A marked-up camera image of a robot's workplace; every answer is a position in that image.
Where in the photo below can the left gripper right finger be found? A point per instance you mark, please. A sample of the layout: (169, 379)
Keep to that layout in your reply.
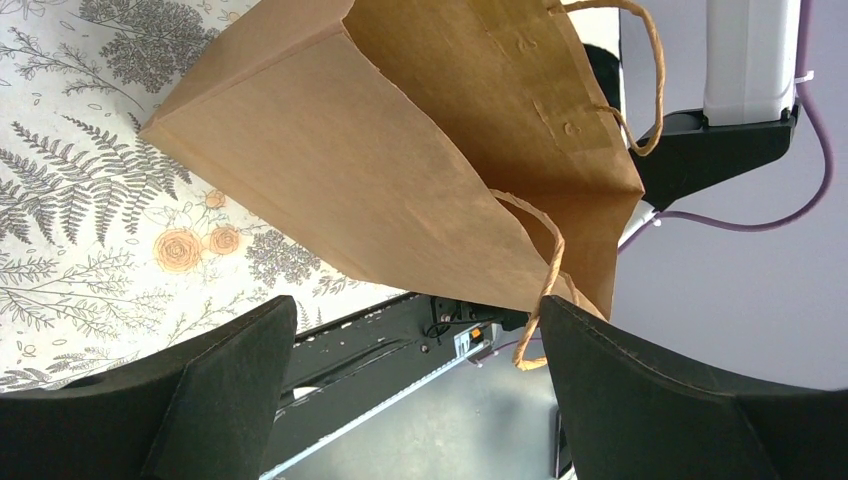
(632, 409)

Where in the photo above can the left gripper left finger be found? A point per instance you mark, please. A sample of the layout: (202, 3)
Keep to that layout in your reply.
(202, 409)

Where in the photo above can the brown paper bag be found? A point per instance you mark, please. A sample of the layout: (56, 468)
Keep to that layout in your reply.
(462, 149)

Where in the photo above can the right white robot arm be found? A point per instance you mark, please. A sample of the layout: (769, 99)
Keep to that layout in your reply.
(749, 110)

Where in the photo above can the floral table mat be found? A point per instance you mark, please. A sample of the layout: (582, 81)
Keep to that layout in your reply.
(111, 251)

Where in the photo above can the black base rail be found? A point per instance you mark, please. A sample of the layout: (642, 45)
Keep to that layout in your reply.
(346, 372)

